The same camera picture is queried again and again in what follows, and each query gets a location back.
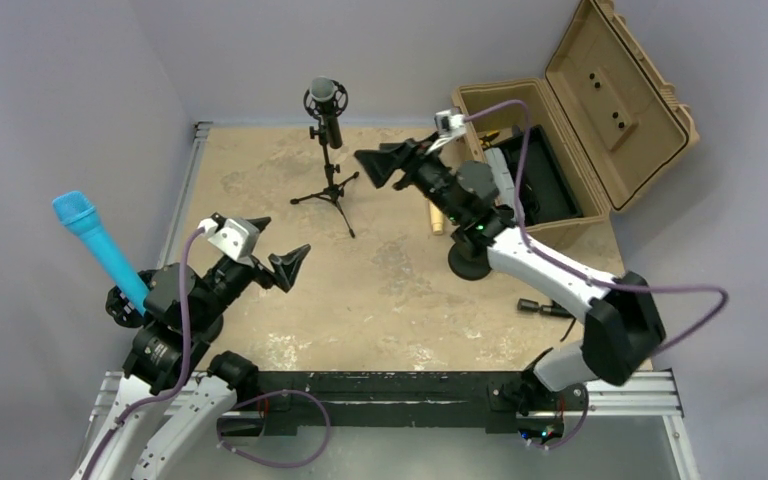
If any round base mic stand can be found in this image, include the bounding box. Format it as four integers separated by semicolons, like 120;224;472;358
447;238;493;281

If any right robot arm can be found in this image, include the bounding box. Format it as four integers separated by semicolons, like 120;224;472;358
353;137;666;413

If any left round base stand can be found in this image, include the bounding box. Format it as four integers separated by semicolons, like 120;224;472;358
105;263;224;343

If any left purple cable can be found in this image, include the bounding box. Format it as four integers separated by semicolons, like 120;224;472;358
82;225;216;480

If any black grey microphone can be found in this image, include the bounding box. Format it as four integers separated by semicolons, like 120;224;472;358
309;76;343;149

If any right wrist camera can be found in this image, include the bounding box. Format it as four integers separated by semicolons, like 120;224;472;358
426;108;467;154

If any black tripod mic stand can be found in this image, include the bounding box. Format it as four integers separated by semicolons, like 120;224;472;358
289;80;359;238

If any blue microphone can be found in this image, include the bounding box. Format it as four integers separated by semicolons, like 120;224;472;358
51;191;149;314

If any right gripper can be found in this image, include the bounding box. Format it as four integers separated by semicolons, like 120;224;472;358
356;129;465;223

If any grey device in case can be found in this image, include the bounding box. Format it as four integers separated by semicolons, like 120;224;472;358
484;147;519;224

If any cream microphone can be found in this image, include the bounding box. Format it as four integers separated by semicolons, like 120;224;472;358
428;201;446;236

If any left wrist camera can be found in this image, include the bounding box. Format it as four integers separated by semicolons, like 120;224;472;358
198;218;261;264

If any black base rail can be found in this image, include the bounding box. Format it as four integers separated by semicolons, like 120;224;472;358
218;371;566;437

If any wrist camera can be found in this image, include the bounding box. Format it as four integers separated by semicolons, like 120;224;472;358
198;218;261;264
426;108;467;154

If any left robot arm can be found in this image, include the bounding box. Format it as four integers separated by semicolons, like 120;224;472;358
73;213;311;479

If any tan hard case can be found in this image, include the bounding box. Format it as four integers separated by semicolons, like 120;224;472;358
451;1;699;249

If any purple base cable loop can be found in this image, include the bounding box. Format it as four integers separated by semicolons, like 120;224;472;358
216;386;334;470

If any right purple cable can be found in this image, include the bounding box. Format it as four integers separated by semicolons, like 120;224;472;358
463;99;730;359

